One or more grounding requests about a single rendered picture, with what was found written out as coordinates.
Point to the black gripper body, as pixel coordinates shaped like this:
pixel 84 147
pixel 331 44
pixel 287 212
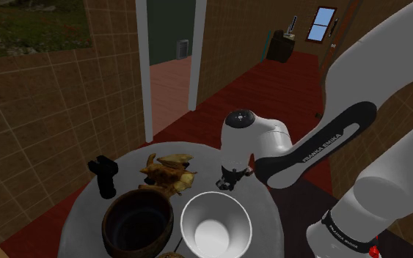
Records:
pixel 232 175

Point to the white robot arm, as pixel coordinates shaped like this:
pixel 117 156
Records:
pixel 363 71

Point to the round grey table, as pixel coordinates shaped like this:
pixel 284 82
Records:
pixel 206 171

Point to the white bowl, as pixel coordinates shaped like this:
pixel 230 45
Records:
pixel 215 223

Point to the yellow-brown dried leaf figure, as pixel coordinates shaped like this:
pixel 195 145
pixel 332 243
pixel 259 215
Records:
pixel 166 175

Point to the dark robot stand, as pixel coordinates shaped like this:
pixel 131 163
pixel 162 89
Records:
pixel 299 218

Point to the small brown round thing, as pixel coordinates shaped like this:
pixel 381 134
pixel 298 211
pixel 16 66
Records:
pixel 170 255

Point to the dark brown wooden bowl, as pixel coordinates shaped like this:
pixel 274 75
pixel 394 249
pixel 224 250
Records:
pixel 138 223

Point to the black binoculars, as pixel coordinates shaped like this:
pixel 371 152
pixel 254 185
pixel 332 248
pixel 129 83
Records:
pixel 106 177

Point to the dark cabinet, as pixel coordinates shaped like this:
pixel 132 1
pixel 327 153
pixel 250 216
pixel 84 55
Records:
pixel 280 46

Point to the red-framed window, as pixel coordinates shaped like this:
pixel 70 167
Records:
pixel 320 24

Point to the large window with garden view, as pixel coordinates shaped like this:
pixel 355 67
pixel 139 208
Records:
pixel 31 25

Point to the grey wall vent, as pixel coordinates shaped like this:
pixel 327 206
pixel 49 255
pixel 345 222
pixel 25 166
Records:
pixel 182 49

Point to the white door frame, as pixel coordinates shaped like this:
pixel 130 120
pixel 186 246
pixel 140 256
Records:
pixel 144 71

